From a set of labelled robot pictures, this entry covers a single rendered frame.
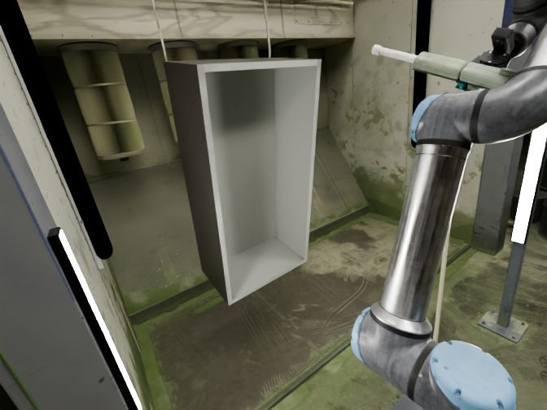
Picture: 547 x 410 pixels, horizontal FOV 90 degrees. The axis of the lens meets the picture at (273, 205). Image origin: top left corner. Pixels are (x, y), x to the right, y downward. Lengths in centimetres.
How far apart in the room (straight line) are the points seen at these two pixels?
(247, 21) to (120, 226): 191
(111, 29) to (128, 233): 141
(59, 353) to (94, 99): 169
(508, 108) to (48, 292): 103
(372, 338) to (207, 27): 222
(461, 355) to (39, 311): 93
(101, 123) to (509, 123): 212
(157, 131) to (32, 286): 202
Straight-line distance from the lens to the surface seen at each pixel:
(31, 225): 75
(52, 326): 85
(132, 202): 254
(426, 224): 74
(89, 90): 228
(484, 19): 278
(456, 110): 75
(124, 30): 226
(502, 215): 290
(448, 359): 78
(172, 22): 235
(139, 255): 243
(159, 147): 266
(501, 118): 73
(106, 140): 227
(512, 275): 210
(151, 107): 265
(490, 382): 78
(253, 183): 175
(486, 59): 115
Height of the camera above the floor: 148
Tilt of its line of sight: 21 degrees down
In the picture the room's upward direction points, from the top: 8 degrees counter-clockwise
